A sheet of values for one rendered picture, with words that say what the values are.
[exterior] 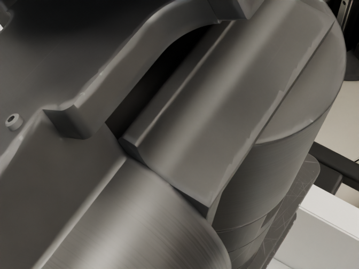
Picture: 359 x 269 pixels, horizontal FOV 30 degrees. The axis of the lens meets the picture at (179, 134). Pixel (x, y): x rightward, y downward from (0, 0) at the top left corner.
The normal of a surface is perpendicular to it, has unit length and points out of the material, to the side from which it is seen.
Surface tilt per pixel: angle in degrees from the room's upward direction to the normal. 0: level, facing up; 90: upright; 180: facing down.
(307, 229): 90
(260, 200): 92
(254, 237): 93
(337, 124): 0
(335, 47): 6
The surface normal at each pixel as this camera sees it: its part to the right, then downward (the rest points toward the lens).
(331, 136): -0.02, -0.50
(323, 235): -0.54, 0.73
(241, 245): 0.49, 0.77
